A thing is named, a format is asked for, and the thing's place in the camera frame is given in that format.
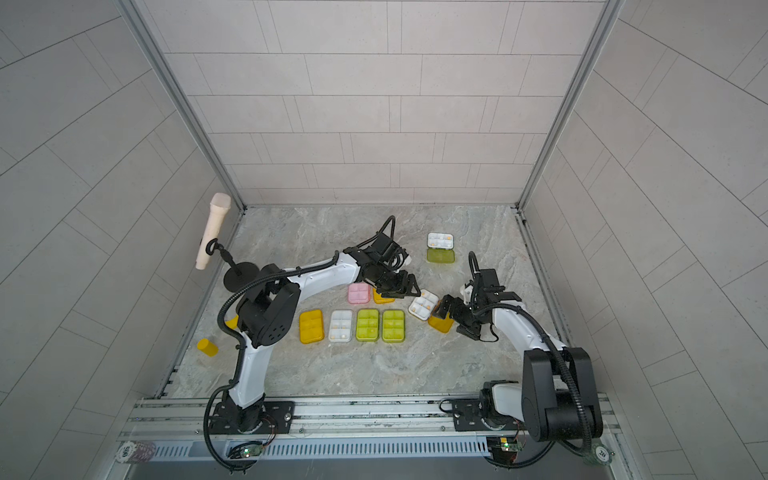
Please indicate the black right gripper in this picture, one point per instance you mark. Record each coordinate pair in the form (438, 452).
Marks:
(469, 331)

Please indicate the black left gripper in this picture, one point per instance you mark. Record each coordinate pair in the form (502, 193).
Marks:
(400, 290)

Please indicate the small yellow pillbox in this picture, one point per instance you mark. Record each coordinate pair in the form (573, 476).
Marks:
(379, 299)

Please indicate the green pillbox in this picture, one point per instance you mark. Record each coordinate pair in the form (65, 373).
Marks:
(393, 326)
(440, 248)
(367, 325)

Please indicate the pink pillbox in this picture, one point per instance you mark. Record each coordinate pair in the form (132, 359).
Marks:
(359, 293)

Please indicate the clear white pillbox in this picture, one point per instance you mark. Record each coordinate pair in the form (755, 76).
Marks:
(340, 326)

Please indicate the yellow six-slot pillbox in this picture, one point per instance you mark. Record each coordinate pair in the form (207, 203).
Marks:
(311, 326)

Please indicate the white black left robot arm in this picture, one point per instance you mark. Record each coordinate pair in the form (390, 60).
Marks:
(262, 308)

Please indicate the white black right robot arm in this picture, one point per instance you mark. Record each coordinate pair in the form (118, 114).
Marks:
(556, 400)

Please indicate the right green circuit board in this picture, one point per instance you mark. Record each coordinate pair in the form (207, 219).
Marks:
(503, 450)

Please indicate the green circuit board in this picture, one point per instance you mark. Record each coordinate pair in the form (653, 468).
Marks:
(503, 450)
(247, 450)

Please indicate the black microphone stand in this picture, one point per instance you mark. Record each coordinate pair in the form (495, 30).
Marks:
(239, 274)

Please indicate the yellow plastic piece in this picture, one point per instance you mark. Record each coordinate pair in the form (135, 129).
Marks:
(233, 323)

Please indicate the beige microphone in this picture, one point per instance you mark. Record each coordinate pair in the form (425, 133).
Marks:
(219, 207)

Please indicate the small yellow piece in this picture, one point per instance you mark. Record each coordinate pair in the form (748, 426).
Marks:
(207, 347)

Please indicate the right poker chip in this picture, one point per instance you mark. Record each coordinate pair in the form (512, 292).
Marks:
(599, 454)

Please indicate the poker chip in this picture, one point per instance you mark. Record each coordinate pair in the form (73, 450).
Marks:
(599, 454)
(133, 452)

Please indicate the left green circuit board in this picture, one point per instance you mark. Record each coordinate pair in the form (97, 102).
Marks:
(247, 450)

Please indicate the left poker chip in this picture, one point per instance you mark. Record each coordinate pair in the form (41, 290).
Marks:
(133, 452)

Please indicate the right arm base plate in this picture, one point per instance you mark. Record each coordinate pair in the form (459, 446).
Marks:
(475, 414)

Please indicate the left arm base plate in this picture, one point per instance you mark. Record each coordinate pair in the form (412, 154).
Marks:
(264, 417)

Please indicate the aluminium rail frame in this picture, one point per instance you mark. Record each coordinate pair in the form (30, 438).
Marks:
(314, 418)

